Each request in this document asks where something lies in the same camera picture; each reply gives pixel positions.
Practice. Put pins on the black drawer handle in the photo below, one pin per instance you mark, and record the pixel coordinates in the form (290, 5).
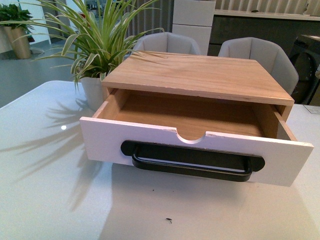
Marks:
(199, 162)

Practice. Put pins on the white drawer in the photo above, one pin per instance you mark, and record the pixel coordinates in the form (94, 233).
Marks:
(191, 121)

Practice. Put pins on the wooden drawer cabinet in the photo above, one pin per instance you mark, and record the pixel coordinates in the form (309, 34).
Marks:
(223, 78)

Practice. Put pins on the white plant pot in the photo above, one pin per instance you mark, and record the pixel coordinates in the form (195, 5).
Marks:
(95, 92)

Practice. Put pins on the left beige chair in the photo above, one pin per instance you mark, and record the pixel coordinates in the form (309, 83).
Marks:
(168, 42)

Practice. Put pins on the beige chair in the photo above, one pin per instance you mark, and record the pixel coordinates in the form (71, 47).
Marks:
(168, 42)
(268, 54)

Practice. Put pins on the green spider plant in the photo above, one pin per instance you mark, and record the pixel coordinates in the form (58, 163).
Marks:
(94, 45)

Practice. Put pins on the white cabinet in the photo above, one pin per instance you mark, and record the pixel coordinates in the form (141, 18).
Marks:
(194, 19)

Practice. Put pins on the right beige chair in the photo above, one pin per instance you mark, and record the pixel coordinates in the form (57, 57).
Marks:
(268, 54)

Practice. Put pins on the dark counter cabinet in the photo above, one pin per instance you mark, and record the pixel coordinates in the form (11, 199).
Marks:
(282, 32)

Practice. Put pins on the background potted plant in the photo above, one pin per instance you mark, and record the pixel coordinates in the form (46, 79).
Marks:
(15, 30)

